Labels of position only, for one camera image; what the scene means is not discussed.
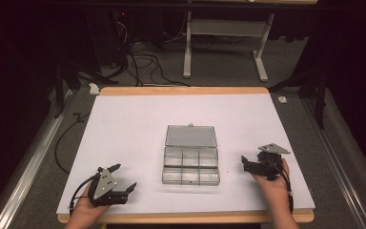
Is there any right hand-held gripper cable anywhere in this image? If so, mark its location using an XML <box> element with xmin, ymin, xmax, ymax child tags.
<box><xmin>266</xmin><ymin>159</ymin><xmax>295</xmax><ymax>215</ymax></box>

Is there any aluminium rail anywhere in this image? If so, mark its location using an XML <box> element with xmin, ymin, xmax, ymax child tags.
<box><xmin>301</xmin><ymin>96</ymin><xmax>366</xmax><ymax>229</ymax></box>
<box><xmin>0</xmin><ymin>90</ymin><xmax>74</xmax><ymax>229</ymax></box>

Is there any clear plastic compartment box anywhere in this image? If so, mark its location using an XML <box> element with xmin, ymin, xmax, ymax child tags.
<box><xmin>161</xmin><ymin>124</ymin><xmax>221</xmax><ymax>186</ymax></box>

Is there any person's left hand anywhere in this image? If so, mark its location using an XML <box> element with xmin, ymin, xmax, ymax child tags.
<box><xmin>71</xmin><ymin>182</ymin><xmax>111</xmax><ymax>224</ymax></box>

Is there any person's right hand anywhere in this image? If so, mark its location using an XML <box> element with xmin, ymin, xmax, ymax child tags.
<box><xmin>251</xmin><ymin>157</ymin><xmax>292</xmax><ymax>208</ymax></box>

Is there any hand-held gripper cable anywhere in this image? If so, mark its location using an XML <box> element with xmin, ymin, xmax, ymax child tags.
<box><xmin>266</xmin><ymin>159</ymin><xmax>295</xmax><ymax>215</ymax></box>
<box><xmin>69</xmin><ymin>176</ymin><xmax>97</xmax><ymax>218</ymax></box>

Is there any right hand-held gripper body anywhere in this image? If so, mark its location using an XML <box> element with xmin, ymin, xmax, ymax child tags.
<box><xmin>243</xmin><ymin>142</ymin><xmax>292</xmax><ymax>182</ymax></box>

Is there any black floor cable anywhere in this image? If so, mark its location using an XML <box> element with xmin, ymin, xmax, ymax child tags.
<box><xmin>53</xmin><ymin>112</ymin><xmax>91</xmax><ymax>176</ymax></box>

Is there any black computer tower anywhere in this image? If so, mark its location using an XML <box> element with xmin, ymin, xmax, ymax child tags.
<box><xmin>84</xmin><ymin>8</ymin><xmax>132</xmax><ymax>70</ymax></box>

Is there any tangle of black floor cables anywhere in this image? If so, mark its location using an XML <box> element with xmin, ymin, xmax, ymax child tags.
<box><xmin>109</xmin><ymin>18</ymin><xmax>192</xmax><ymax>88</ymax></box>

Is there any white metal table frame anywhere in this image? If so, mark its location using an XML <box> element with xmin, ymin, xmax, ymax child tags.
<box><xmin>182</xmin><ymin>10</ymin><xmax>276</xmax><ymax>83</ymax></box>

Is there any black metal stand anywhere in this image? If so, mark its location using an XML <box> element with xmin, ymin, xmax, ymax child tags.
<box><xmin>52</xmin><ymin>58</ymin><xmax>120</xmax><ymax>119</ymax></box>
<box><xmin>268</xmin><ymin>63</ymin><xmax>329</xmax><ymax>131</ymax></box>

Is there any left hand-held gripper cable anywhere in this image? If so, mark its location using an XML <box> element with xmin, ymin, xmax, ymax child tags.
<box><xmin>69</xmin><ymin>176</ymin><xmax>97</xmax><ymax>218</ymax></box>

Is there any white table mat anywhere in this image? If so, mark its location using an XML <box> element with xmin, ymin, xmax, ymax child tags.
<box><xmin>55</xmin><ymin>93</ymin><xmax>316</xmax><ymax>216</ymax></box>

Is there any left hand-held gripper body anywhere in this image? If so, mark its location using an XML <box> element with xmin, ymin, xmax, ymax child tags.
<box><xmin>88</xmin><ymin>167</ymin><xmax>130</xmax><ymax>208</ymax></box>

